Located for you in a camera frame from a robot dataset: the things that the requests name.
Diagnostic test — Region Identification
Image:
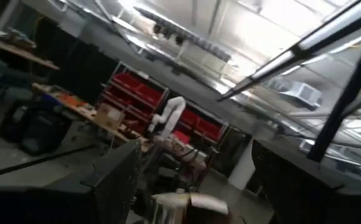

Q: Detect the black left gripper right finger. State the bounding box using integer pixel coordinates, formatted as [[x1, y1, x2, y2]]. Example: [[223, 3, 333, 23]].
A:
[[251, 139, 361, 224]]

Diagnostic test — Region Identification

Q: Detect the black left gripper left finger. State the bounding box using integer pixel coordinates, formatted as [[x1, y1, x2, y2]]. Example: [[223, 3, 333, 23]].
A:
[[0, 139, 142, 224]]

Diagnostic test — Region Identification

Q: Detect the black storage crate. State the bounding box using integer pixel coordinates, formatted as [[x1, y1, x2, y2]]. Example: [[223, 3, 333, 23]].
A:
[[0, 102, 73, 156]]

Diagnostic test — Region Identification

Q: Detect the long wooden workbench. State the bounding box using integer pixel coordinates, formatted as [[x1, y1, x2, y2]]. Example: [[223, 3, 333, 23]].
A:
[[32, 82, 209, 175]]

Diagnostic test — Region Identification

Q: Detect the cardboard box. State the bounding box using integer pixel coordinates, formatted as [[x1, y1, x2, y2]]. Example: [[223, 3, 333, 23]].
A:
[[93, 103, 126, 131]]

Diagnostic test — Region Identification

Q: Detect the blue bin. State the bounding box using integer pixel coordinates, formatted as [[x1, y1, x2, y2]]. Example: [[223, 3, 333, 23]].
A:
[[40, 94, 62, 107]]

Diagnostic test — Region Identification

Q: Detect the orange tool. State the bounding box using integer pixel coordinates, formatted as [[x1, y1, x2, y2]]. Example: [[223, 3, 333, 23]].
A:
[[58, 92, 87, 108]]

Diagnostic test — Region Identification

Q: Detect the wide red bin rack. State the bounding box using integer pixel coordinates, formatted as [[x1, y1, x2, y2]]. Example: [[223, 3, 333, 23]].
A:
[[99, 61, 171, 134]]

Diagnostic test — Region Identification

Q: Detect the red box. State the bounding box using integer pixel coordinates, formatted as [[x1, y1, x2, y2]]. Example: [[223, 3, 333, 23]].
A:
[[171, 129, 191, 146]]

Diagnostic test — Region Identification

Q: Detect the narrow red bin rack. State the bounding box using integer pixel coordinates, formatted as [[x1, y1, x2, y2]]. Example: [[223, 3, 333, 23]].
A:
[[176, 102, 230, 147]]

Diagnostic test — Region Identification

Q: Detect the black partition panel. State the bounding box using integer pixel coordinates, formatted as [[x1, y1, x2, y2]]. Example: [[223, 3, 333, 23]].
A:
[[35, 17, 119, 105]]

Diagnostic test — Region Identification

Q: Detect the overhead beam with light strip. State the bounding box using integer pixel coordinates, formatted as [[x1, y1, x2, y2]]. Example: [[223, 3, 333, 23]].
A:
[[217, 0, 361, 102]]

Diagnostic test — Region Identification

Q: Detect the ceiling spotlight row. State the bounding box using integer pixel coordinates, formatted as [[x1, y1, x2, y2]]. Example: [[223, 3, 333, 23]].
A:
[[133, 6, 233, 63]]

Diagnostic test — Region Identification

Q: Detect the black rig post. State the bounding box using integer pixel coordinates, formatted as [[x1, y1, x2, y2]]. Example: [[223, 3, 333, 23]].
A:
[[306, 45, 361, 163]]

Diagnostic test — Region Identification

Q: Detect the silver ventilation duct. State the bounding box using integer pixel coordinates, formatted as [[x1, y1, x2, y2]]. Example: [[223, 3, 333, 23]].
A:
[[269, 77, 324, 110]]

